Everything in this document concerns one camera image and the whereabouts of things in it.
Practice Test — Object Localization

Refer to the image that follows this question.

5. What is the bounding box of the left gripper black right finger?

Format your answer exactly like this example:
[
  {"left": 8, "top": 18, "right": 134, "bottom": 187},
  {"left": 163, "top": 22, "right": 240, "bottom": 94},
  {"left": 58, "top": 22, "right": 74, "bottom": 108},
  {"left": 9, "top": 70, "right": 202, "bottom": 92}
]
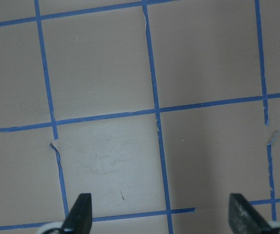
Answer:
[{"left": 228, "top": 193, "right": 272, "bottom": 234}]

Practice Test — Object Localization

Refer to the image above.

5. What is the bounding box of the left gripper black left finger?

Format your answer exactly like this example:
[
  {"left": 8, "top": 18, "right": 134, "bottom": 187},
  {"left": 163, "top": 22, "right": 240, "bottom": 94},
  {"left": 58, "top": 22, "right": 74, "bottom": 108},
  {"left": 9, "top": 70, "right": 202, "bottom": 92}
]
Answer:
[{"left": 60, "top": 193, "right": 92, "bottom": 234}]

